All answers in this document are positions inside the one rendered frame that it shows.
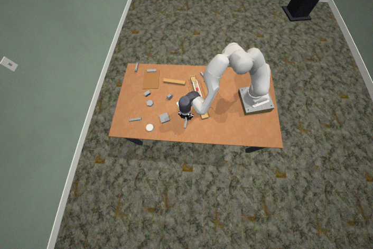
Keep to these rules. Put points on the tan wooden bar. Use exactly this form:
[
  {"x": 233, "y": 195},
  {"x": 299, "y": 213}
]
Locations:
[{"x": 175, "y": 82}]

